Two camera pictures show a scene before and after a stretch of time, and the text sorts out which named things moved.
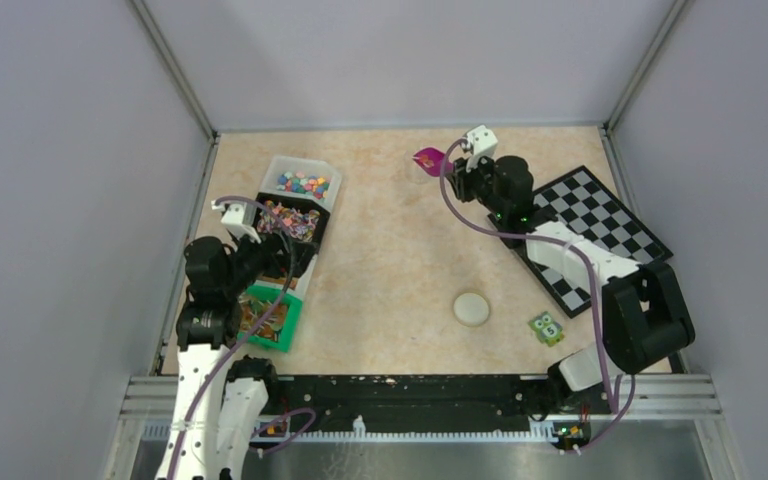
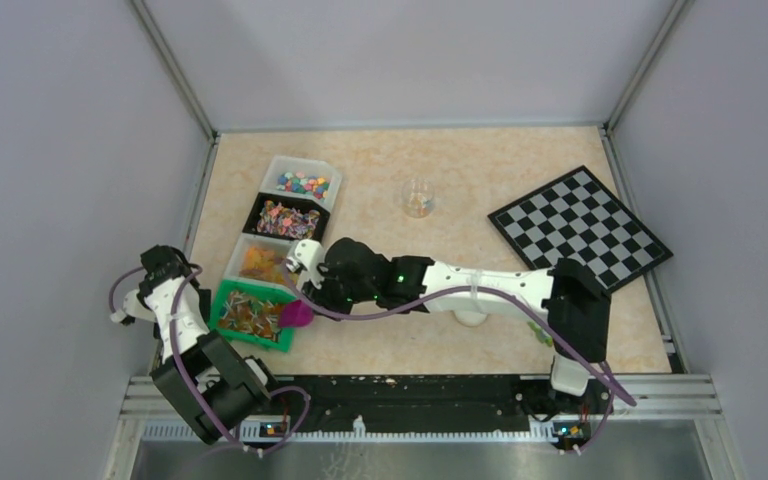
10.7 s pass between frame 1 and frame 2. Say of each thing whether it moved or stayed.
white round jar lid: stayed
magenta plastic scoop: moved
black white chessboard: stayed
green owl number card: stayed
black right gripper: moved
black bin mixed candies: stayed
